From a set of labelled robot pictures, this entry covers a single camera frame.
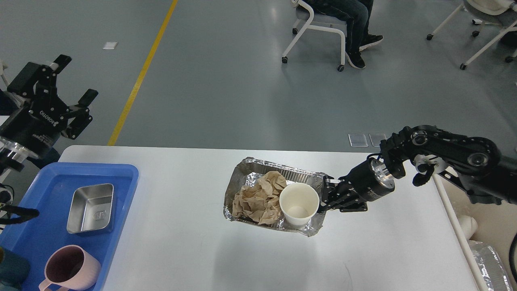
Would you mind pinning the left floor outlet plate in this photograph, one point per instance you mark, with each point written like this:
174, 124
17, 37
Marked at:
358, 140

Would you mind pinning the blue plastic tray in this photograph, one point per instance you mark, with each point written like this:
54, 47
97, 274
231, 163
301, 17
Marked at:
51, 194

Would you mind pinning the floor outlet plate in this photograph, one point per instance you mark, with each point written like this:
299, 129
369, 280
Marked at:
358, 140
376, 139

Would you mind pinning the foil scrap in bin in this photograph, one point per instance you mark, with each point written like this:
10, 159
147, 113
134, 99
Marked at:
491, 267

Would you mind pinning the person in blue hoodie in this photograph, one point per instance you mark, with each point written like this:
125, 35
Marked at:
357, 14

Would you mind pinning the white chair top right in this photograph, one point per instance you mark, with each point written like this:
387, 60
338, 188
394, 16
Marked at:
499, 13

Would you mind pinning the right floor outlet plate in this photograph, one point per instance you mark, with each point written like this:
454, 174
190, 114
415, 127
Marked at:
376, 139

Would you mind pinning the aluminium foil tray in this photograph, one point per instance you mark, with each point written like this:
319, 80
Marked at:
247, 173

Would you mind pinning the white paper cup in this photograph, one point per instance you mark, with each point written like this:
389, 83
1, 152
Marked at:
299, 202

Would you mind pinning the grey chair at left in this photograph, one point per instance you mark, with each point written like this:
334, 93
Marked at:
16, 100

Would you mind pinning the white cup in bin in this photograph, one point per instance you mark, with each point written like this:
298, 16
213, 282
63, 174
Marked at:
468, 225

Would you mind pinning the pink mug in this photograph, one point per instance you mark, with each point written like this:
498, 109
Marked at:
71, 268

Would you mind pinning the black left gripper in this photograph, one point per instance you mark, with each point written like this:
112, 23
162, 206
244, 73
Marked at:
42, 117

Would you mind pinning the white side table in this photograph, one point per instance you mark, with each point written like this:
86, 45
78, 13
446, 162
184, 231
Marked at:
4, 120

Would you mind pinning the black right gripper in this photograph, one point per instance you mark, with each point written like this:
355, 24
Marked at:
371, 180

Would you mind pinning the stainless steel rectangular tray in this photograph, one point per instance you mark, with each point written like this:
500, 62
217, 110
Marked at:
92, 210

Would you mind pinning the brown paper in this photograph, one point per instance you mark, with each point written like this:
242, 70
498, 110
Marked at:
261, 202

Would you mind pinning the white paper on floor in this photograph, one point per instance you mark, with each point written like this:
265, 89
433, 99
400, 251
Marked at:
110, 45

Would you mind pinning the cream plastic bin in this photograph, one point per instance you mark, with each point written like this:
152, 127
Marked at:
496, 225

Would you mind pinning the grey white office chair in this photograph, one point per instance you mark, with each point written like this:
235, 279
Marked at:
308, 19

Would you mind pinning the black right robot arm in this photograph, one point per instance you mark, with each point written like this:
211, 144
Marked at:
473, 164

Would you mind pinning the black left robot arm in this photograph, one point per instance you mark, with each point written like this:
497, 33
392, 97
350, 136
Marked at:
11, 213

